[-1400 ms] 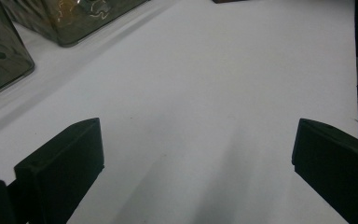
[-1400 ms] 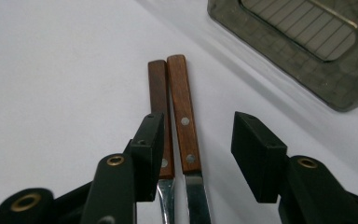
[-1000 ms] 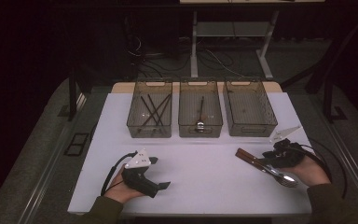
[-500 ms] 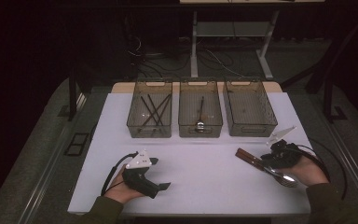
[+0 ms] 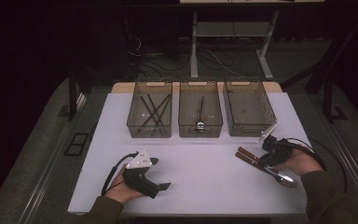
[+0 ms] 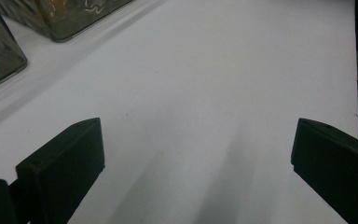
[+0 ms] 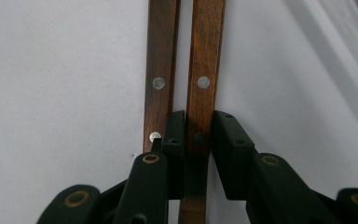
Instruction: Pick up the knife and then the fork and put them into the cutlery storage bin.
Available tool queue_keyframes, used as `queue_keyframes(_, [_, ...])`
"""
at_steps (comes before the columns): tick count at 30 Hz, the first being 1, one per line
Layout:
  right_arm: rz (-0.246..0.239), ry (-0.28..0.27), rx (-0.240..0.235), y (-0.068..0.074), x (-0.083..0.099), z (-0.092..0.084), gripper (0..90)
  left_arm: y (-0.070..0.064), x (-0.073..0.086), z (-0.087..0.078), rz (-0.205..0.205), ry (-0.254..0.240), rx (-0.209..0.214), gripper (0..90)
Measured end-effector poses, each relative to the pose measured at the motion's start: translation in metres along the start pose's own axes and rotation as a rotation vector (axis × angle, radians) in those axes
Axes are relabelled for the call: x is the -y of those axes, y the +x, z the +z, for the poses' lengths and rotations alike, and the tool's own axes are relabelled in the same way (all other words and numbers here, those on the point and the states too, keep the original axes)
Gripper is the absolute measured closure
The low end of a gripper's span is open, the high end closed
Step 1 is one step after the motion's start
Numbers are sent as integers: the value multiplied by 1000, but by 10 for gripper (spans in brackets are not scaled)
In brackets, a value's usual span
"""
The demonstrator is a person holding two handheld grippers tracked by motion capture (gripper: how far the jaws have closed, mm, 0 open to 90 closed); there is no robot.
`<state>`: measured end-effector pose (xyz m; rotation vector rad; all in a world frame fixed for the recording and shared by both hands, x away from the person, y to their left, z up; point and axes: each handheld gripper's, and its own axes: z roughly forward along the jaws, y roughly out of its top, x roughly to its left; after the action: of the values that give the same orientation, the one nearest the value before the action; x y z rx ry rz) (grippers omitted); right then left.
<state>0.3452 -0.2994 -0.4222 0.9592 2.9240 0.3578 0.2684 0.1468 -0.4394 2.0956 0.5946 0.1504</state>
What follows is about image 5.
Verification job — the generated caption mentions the black utensils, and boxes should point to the black utensils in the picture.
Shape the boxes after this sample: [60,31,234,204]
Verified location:
[141,93,172,128]

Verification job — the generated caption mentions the tangle of floor cables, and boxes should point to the tangle of floor cables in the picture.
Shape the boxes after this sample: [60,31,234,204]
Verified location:
[125,17,241,79]

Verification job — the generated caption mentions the brown wooden chopstick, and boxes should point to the brown wooden chopstick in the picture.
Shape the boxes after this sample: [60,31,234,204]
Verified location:
[153,99,172,127]

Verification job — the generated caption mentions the metal spoon with black handle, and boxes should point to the metal spoon with black handle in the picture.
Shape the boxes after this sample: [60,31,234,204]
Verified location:
[195,95,207,133]

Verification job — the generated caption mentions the black metal stand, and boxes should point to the black metal stand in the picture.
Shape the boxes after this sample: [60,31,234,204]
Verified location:
[60,62,90,122]
[281,15,358,124]

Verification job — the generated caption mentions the grey metal desk frame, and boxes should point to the grey metal desk frame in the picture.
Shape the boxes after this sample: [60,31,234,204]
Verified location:
[179,0,325,81]

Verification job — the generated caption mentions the wooden-handled knife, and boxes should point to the wooden-handled knife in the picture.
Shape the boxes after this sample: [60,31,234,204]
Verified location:
[238,147,294,184]

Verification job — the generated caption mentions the smoky transparent plastic bin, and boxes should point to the smoky transparent plastic bin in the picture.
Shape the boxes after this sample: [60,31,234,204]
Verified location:
[223,77,278,138]
[126,78,173,139]
[177,77,224,139]

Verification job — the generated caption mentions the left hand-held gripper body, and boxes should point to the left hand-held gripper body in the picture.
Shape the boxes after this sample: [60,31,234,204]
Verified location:
[121,148,162,200]

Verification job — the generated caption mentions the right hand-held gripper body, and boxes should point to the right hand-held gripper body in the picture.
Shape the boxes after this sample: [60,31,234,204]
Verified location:
[257,120,295,169]

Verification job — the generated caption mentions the black chopstick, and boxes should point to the black chopstick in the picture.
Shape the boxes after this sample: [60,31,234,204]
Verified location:
[147,93,164,126]
[140,95,160,126]

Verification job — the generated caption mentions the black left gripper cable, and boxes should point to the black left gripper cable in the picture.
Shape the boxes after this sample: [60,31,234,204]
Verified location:
[101,151,140,197]

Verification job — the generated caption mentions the thick black right gripper cable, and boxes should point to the thick black right gripper cable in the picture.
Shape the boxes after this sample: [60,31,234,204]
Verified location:
[283,136,327,172]

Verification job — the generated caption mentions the thin black cable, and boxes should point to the thin black cable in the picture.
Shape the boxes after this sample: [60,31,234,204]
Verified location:
[309,138,349,193]

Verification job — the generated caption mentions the person's left hand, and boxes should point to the person's left hand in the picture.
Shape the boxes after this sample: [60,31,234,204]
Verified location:
[104,165,146,204]

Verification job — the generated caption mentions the black floor frame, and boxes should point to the black floor frame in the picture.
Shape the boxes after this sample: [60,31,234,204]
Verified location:
[63,132,90,157]

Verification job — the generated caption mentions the aluminium floor rail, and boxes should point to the aluminium floor rail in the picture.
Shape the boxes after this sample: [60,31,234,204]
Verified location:
[17,92,87,224]
[318,115,358,220]

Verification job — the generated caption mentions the person's right hand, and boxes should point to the person's right hand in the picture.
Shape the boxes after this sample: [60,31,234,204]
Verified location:
[274,148,324,177]

